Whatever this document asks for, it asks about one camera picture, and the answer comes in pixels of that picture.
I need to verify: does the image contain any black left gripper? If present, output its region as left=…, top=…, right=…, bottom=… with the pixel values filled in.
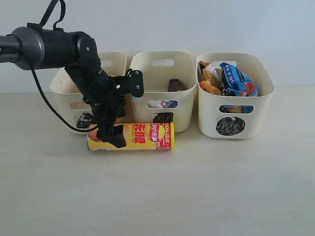
left=83, top=70, right=126, bottom=148

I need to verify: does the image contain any yellow Lays chip can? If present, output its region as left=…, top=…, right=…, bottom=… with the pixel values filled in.
left=87, top=122, right=175, bottom=151

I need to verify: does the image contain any white blue milk carton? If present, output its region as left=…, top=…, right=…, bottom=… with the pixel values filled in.
left=147, top=100, right=178, bottom=109

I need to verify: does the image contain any purple milk carton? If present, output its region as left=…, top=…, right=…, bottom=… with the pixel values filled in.
left=168, top=79, right=186, bottom=92

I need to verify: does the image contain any orange chip bag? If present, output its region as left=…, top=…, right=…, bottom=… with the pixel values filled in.
left=197, top=60, right=221, bottom=95

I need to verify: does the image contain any blue chip bag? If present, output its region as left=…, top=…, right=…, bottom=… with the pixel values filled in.
left=220, top=62, right=258, bottom=114

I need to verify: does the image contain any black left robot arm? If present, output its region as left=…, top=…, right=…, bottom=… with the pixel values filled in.
left=0, top=27, right=126, bottom=148

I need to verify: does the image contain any cream bin with triangle mark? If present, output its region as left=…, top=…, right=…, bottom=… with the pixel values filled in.
left=50, top=52, right=127, bottom=130

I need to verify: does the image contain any cream bin with square mark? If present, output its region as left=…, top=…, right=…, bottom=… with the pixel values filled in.
left=130, top=51, right=197, bottom=133

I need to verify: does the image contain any cream bin with circle mark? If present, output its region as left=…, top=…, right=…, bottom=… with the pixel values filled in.
left=196, top=53, right=275, bottom=140

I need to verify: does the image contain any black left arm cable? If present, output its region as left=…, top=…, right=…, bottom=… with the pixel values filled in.
left=31, top=0, right=99, bottom=136

